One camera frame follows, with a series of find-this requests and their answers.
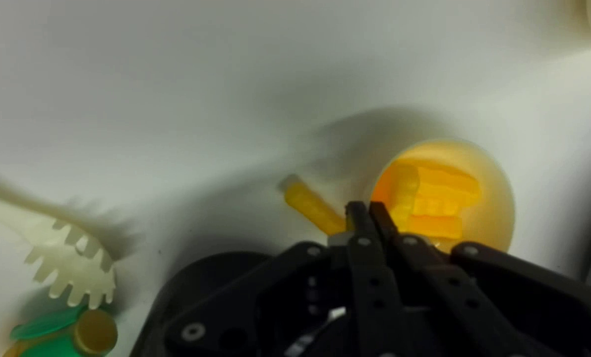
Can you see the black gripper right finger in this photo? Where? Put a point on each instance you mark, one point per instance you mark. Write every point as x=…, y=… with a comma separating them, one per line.
x=392, y=228

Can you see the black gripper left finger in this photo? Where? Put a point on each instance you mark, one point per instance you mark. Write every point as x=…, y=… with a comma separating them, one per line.
x=366, y=278

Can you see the yellow crinkle toy fry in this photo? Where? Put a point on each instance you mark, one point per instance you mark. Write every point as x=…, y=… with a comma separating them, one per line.
x=313, y=205

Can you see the green toy corn cob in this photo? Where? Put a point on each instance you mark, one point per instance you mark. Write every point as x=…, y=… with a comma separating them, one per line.
x=51, y=334

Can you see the yellow toy fries pile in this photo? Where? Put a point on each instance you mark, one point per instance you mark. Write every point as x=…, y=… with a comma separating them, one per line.
x=436, y=191

